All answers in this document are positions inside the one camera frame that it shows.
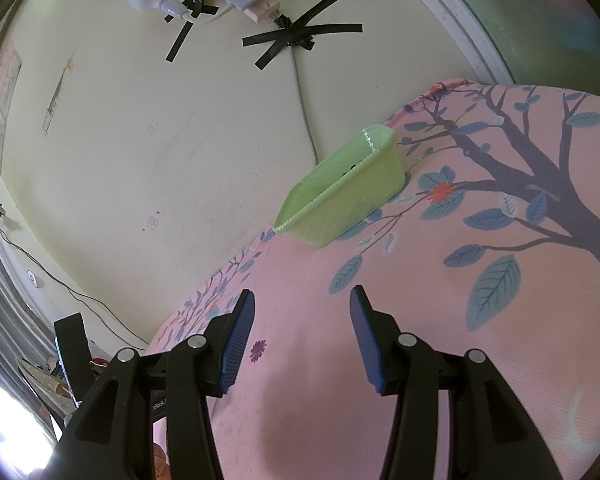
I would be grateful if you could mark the white-framed glass door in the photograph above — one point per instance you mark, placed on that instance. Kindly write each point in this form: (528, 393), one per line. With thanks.
(480, 10)

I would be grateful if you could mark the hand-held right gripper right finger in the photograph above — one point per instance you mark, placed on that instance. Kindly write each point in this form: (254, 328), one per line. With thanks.
(365, 340)

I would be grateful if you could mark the corrugated metal shutter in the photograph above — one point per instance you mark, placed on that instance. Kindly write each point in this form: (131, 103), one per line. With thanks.
(5, 280)

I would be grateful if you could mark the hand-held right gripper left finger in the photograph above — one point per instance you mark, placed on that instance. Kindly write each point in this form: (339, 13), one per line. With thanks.
(237, 345)

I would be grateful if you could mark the black tape cross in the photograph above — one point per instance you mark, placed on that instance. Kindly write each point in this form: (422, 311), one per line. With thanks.
(190, 25)
(300, 35)

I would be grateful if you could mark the wooden block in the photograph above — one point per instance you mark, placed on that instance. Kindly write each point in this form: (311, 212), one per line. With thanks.
(265, 11)

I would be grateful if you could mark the green plastic basket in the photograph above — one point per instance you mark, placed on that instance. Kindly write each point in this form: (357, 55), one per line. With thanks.
(340, 210)

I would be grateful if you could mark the round white wall socket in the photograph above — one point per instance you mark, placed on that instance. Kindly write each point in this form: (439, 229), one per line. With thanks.
(34, 278)

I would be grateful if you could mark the wall poster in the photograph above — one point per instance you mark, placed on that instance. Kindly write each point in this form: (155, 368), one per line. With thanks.
(0, 100)

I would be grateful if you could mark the pink tree-print bed sheet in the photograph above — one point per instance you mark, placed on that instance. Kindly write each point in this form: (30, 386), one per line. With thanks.
(430, 335)

